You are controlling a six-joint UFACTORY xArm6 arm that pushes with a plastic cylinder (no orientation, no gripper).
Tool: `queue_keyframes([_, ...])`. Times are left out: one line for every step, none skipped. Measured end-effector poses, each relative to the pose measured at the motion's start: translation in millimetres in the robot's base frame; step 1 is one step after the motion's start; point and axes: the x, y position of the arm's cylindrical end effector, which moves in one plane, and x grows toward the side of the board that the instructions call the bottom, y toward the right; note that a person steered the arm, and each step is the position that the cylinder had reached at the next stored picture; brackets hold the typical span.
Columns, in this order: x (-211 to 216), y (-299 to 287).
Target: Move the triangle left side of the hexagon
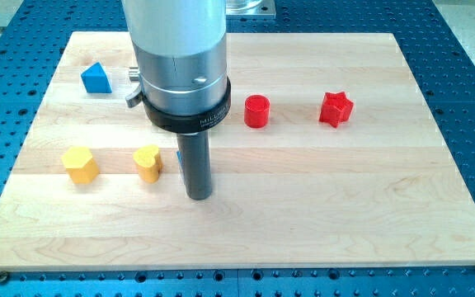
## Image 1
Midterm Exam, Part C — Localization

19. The blue triangle block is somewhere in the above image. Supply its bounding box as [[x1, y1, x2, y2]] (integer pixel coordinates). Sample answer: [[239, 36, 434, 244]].
[[81, 62, 112, 93]]

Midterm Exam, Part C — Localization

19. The yellow heart block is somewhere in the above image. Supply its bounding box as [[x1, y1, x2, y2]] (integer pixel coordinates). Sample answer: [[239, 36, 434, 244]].
[[133, 144, 163, 183]]

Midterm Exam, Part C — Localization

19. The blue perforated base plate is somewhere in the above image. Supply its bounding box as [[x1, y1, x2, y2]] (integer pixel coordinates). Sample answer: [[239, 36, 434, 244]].
[[0, 1, 475, 296]]

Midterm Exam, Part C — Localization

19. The red star block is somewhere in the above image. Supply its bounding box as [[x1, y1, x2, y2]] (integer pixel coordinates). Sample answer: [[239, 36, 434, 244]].
[[318, 92, 354, 128]]

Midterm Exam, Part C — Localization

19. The yellow hexagon block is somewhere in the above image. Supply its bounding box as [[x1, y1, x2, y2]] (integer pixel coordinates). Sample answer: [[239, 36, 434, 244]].
[[61, 146, 100, 184]]

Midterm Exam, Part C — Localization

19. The wooden board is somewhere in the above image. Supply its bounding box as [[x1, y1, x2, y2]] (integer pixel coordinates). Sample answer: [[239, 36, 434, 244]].
[[0, 31, 475, 271]]

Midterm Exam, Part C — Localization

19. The red cylinder block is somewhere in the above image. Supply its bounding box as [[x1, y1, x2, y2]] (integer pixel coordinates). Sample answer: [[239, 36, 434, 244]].
[[244, 94, 270, 128]]

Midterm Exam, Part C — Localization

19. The blue block behind rod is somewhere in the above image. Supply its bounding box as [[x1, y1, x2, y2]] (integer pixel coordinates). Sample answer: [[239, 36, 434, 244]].
[[176, 150, 184, 183]]

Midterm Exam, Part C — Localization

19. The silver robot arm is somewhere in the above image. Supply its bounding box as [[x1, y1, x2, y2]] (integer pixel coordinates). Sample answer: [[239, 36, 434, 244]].
[[122, 0, 231, 134]]

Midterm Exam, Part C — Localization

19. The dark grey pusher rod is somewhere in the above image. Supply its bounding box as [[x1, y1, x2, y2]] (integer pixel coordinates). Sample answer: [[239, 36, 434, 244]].
[[177, 131, 212, 200]]

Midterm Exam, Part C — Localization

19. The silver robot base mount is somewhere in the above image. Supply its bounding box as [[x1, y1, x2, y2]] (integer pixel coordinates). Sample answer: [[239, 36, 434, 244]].
[[226, 0, 276, 19]]

